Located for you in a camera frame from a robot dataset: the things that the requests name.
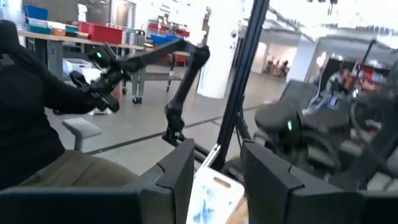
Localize blue toothbrush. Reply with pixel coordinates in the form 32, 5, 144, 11
192, 198, 218, 224
200, 183, 233, 215

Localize black aluminium frame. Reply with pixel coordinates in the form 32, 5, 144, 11
211, 0, 271, 172

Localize blue storage bin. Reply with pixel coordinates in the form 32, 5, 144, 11
24, 4, 50, 21
150, 33, 185, 47

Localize wooden workbench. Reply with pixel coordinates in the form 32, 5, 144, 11
17, 29, 191, 105

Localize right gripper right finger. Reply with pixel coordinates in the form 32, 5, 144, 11
241, 139, 398, 224

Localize white storage box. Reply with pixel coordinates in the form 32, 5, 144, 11
63, 58, 93, 75

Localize white round pillar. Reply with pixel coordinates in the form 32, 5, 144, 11
197, 0, 244, 100

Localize person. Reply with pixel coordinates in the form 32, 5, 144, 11
325, 67, 355, 94
0, 19, 139, 191

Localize grey storage bin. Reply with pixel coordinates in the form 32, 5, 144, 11
124, 28, 147, 47

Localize red storage bin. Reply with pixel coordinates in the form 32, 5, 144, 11
77, 21, 124, 45

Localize grey padded armrest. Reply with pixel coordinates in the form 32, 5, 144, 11
61, 117, 103, 152

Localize silver aluminium extrusion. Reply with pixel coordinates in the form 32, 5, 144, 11
194, 143, 221, 179

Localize red wall shelf bins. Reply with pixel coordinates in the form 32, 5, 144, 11
148, 20, 191, 38

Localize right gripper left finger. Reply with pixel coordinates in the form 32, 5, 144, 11
0, 138, 196, 224

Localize white plastic bin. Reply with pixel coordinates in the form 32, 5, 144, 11
185, 166, 246, 224

